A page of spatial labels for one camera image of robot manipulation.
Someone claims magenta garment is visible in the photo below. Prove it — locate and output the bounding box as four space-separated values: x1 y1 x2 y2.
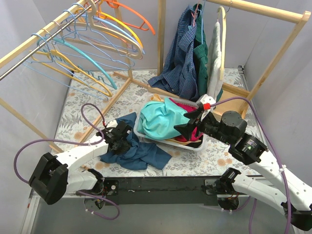
170 99 202 142

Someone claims dark green garment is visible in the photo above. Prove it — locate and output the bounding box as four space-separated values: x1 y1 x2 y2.
193 4 209 96

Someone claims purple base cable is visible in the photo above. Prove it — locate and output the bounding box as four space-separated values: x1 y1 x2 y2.
75 191 121 221

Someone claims white plastic basket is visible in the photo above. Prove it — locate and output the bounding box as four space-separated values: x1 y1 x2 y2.
134 94 207 151

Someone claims floral table cloth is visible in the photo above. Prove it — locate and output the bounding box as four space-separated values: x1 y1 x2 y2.
55 80 258 177

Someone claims white garment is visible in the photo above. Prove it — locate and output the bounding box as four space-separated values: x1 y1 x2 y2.
207 21 223 102

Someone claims thin light blue wire hanger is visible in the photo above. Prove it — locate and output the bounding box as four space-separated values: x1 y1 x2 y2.
23 34 117 100

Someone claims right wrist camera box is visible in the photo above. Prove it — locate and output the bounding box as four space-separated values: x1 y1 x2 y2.
196 94 216 120

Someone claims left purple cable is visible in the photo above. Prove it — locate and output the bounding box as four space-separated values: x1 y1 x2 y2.
13 102 108 185

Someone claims beige t shirt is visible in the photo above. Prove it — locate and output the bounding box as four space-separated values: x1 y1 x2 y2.
150 94 191 145

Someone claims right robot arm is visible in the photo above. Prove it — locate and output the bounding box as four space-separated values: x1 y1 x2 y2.
174 109 312 231

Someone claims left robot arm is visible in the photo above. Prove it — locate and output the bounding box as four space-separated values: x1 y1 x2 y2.
28 121 132 205

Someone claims teal t shirt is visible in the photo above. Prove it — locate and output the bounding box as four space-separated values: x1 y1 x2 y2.
137 97 189 140

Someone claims black base bar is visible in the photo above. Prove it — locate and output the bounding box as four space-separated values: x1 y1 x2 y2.
95 175 247 207

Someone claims blue plaid shirt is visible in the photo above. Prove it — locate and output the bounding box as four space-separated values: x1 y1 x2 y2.
148 6 199 101

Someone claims left wooden clothes rack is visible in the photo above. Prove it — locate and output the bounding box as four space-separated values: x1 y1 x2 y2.
0 0 181 171

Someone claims aluminium frame rail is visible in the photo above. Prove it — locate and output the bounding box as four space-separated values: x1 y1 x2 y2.
19 65 305 234

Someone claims yellow orange hanger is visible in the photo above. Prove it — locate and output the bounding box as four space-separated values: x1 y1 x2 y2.
93 12 143 48

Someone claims dark blue garment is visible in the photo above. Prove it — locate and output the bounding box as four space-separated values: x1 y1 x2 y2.
99 112 173 171

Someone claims metal rod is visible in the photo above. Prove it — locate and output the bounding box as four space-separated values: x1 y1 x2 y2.
0 0 88 81

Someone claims right wooden clothes rack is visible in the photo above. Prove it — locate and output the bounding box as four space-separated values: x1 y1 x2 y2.
157 0 312 122

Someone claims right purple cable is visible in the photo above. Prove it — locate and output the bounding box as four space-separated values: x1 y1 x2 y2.
209 96 293 234

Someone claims wooden clothes rack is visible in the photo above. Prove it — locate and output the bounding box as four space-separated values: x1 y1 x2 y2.
157 0 312 122
0 0 181 171

